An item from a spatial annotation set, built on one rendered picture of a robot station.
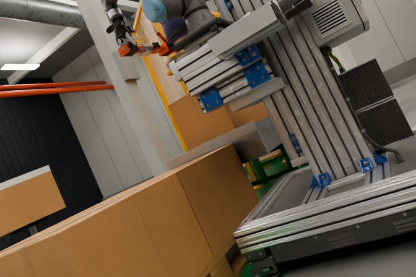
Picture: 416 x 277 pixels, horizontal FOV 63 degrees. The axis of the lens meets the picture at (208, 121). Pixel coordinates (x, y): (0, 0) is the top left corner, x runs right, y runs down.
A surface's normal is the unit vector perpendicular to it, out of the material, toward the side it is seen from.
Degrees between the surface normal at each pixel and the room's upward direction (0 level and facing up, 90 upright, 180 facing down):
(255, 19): 90
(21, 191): 90
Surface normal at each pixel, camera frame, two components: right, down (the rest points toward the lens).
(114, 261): 0.78, -0.39
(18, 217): 0.43, -0.26
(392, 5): -0.44, 0.14
